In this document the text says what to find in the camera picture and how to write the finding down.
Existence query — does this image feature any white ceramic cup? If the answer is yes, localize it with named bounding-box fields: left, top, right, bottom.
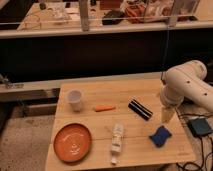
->
left=67, top=90, right=83, bottom=112

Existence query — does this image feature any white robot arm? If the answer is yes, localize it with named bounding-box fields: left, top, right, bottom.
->
left=160, top=60, right=213, bottom=123

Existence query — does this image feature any blue sponge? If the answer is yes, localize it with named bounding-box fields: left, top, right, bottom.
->
left=149, top=126, right=172, bottom=148

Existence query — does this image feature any black striped box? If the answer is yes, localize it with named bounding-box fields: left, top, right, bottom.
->
left=128, top=99, right=153, bottom=121

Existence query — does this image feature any black power adapter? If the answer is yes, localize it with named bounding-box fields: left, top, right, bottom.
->
left=187, top=118, right=213, bottom=137

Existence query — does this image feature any white squeeze bottle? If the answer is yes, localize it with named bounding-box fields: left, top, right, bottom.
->
left=110, top=124, right=124, bottom=165

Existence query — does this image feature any orange plate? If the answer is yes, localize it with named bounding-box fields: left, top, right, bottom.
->
left=53, top=123, right=92, bottom=163

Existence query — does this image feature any red cloth pile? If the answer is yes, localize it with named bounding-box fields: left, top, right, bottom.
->
left=125, top=4, right=145, bottom=24

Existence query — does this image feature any black bag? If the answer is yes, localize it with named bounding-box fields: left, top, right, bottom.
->
left=102, top=10, right=124, bottom=25

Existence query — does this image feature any black cable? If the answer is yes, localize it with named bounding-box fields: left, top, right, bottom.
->
left=175, top=106, right=213, bottom=171

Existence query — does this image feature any grey metal post right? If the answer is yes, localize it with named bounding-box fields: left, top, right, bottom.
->
left=167, top=0, right=183, bottom=27

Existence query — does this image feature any grey metal post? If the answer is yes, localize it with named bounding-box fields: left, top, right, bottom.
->
left=79, top=0, right=90, bottom=31
left=167, top=0, right=183, bottom=27

